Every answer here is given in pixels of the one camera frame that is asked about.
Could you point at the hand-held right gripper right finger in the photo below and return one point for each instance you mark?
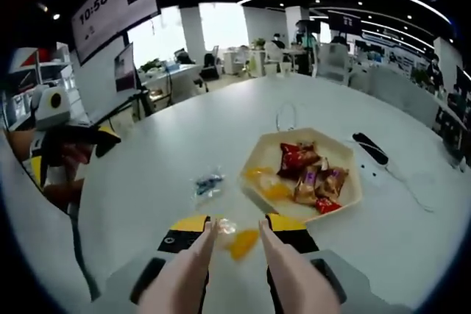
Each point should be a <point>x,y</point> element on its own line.
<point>298,238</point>

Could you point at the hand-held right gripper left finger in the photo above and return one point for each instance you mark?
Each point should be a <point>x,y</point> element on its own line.
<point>180,240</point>

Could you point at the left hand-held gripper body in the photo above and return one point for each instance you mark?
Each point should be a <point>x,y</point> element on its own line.
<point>48,115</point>

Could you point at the pink food tongs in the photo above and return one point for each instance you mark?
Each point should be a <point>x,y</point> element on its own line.
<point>176,277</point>

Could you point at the small red candy food packet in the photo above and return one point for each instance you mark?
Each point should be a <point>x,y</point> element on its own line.
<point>327,206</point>

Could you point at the long purple food packet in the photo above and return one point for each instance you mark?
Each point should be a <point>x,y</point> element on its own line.
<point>307,187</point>

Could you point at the yellow-ended clear food packet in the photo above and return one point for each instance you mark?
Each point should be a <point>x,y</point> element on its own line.
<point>270,187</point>
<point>243,244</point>

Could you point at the small purple brown food packet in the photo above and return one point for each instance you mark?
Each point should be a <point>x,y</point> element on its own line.
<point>335,181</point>

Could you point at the red gold wafer food packet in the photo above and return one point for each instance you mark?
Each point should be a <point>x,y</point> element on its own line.
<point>294,161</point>

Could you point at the cream hexagonal container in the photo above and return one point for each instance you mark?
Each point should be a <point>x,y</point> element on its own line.
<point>268,152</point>

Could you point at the person's left hand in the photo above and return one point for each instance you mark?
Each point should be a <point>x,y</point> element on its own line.
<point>73,163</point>

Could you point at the clear plastic packet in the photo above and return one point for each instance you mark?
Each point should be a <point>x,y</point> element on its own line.
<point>208,183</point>

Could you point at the person's white shirt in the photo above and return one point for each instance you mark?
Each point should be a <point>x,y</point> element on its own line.
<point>37,237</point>

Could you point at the desk monitor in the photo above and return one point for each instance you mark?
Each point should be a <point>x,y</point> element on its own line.
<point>125,67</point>

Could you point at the black marker pen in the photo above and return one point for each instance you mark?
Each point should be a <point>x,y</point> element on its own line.
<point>371,149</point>

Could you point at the thin clear stand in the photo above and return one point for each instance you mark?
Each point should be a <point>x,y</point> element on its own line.
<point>276,119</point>

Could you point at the white desk partition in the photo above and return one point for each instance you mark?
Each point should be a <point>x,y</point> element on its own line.
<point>397,97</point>

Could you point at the white office chair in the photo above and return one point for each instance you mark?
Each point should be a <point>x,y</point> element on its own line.
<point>333,60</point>

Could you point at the dark hanging display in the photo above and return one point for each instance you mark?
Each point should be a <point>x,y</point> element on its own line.
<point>345,20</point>

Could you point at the large wall display screen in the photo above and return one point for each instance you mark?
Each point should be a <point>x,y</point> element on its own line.
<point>110,9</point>

